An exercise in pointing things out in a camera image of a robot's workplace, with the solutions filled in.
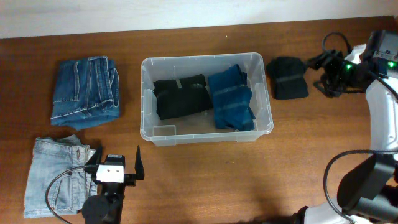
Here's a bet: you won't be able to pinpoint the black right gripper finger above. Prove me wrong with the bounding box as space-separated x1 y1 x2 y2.
313 80 339 98
306 52 330 70

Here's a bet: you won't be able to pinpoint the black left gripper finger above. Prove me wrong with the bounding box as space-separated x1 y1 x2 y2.
134 146 145 180
86 146 103 166

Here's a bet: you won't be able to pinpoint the black garment with tape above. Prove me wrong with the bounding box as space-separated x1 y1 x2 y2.
266 57 309 100

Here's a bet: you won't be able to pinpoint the teal blue shirt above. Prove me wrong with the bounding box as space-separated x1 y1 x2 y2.
208 64 256 131

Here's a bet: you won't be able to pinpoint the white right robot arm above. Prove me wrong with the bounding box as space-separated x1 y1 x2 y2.
289 30 397 223

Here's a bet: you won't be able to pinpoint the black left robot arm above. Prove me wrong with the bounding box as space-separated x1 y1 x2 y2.
82 147 145 224

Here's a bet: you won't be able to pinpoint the folded light blue jeans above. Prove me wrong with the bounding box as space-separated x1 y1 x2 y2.
24 135 97 218

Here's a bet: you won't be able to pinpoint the folded dark blue jeans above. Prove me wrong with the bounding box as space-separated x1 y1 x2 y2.
50 56 121 131

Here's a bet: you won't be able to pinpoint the clear plastic storage bin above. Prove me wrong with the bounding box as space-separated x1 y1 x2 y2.
140 52 274 146

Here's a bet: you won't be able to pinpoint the black left camera cable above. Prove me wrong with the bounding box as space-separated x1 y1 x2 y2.
45 164 94 224

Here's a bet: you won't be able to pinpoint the black camera cable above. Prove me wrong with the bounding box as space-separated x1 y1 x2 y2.
322 31 398 224
45 164 94 224

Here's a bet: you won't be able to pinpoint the black right camera cable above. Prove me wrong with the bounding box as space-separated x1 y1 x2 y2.
322 31 398 224

